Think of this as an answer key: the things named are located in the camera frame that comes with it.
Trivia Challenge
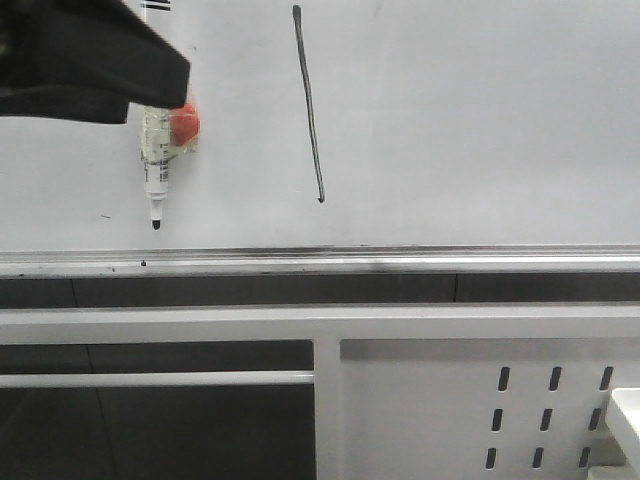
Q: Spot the aluminium whiteboard tray rail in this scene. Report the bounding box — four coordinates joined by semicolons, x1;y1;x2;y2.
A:
1;245;639;279

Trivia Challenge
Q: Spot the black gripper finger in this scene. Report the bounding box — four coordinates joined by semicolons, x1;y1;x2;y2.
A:
1;1;190;124

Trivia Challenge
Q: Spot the white box corner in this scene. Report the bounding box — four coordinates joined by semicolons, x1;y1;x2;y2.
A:
587;387;639;479

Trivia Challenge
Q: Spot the white whiteboard marker pen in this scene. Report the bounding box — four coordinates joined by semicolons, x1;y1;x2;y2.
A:
140;1;173;231

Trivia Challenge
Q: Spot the white whiteboard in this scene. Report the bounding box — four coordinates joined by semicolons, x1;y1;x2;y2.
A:
1;1;639;252

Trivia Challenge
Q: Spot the white metal frame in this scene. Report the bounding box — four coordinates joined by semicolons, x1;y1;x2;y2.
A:
1;304;639;479

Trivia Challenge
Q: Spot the white perforated metal panel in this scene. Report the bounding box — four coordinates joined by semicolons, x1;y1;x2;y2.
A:
340;338;639;479

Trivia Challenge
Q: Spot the red round magnet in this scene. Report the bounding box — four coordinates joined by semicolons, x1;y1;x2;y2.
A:
169;93;201;153

